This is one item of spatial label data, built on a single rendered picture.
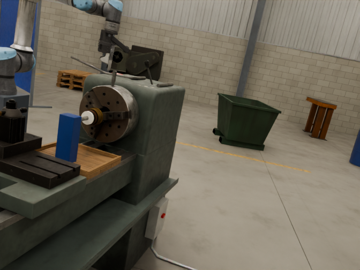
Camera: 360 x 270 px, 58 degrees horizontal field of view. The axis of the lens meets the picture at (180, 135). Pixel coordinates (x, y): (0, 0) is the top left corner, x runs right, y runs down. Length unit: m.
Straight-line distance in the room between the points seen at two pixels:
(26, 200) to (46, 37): 12.14
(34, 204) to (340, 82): 11.59
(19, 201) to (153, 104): 0.96
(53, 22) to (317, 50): 9.19
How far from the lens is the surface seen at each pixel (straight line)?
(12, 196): 1.22
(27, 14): 2.02
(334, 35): 12.21
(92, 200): 1.64
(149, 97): 1.87
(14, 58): 1.93
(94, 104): 1.78
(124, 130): 1.78
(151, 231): 2.41
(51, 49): 13.10
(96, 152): 1.79
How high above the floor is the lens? 1.47
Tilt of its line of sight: 14 degrees down
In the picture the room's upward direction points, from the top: 11 degrees clockwise
